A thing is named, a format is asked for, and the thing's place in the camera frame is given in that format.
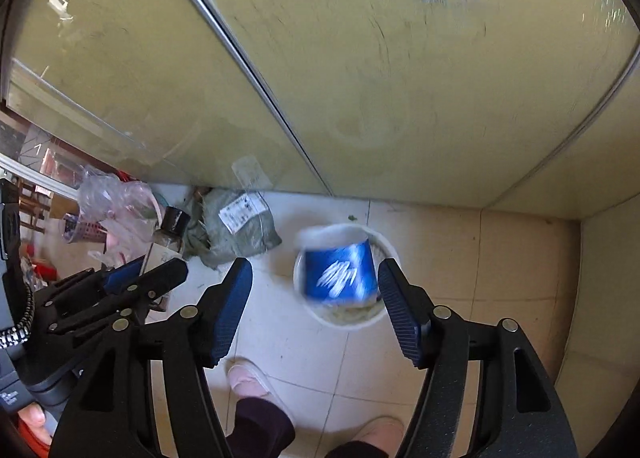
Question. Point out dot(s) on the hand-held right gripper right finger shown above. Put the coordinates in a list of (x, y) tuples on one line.
[(400, 318)]

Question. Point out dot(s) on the pink perforated basket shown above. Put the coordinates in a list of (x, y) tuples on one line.
[(85, 229)]

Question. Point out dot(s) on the person's leg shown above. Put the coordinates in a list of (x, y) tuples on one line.
[(365, 450), (262, 430)]

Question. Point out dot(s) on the blue box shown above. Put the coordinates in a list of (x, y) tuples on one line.
[(340, 270)]

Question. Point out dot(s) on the frosted glass sliding door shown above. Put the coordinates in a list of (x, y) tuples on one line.
[(400, 63), (125, 63)]

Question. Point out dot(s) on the person's left forearm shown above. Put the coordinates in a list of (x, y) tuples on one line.
[(32, 447)]

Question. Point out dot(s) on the grey parcel bag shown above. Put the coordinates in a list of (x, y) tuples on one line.
[(235, 228)]

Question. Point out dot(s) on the person's left hand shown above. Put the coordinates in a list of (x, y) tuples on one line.
[(35, 418)]

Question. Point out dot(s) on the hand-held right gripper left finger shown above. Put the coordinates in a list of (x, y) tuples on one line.
[(230, 313)]

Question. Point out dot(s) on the crumpled clear plastic bag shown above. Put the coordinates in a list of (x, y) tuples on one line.
[(115, 208)]

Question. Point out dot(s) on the person's left leg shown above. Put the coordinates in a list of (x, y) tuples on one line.
[(262, 430)]

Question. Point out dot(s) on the pink slipper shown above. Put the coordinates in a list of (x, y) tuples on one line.
[(382, 430), (247, 380)]

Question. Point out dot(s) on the person's right leg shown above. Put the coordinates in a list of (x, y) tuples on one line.
[(365, 450)]

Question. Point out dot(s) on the black lid jar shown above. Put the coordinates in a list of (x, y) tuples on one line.
[(172, 220)]

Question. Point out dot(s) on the white round bin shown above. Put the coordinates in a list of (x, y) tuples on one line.
[(350, 320)]

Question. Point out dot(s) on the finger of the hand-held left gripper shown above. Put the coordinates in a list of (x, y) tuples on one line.
[(122, 275), (165, 278)]

